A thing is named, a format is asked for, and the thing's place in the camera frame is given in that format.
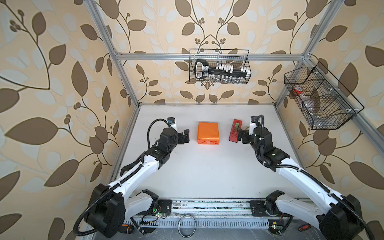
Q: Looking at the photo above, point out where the black wire basket right wall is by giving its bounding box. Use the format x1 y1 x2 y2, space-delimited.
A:
284 62 364 130

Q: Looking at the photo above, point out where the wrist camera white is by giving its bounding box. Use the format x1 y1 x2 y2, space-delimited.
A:
167 117 177 132
249 116 259 135

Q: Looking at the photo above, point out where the aluminium front rail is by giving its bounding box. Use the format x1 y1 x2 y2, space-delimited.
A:
125 197 322 220

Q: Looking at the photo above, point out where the red capped item in basket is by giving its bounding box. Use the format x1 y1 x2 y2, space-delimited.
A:
293 86 303 96

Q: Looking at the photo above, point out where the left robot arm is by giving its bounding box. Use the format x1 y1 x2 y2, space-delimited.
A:
73 127 190 238

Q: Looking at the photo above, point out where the black socket tool set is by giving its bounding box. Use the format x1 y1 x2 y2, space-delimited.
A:
192 59 251 80

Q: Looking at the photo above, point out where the red tape dispenser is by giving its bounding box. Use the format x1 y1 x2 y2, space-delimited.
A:
229 119 243 143

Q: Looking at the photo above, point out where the black wire basket wall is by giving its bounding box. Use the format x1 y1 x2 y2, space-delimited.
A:
284 62 364 130
189 48 252 85

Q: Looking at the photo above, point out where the metal ring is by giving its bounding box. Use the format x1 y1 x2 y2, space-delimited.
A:
177 214 198 239

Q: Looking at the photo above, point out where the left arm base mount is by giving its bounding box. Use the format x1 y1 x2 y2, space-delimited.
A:
151 199 173 218

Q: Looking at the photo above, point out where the black wire basket back wall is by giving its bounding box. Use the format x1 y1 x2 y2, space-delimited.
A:
189 48 252 85

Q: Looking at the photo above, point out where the red handled ratchet wrench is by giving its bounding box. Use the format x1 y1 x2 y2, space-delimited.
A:
298 224 312 232

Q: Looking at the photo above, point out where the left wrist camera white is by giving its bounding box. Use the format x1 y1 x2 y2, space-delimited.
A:
167 117 177 132

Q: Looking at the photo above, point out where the orange black screwdriver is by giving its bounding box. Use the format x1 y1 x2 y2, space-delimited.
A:
119 224 135 234

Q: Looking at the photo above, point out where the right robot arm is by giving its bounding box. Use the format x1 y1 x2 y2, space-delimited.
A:
237 126 375 240

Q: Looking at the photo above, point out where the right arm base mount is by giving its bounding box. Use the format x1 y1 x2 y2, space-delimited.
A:
250 200 291 218

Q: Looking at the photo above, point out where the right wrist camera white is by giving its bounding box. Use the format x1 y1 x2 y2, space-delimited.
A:
249 116 259 135

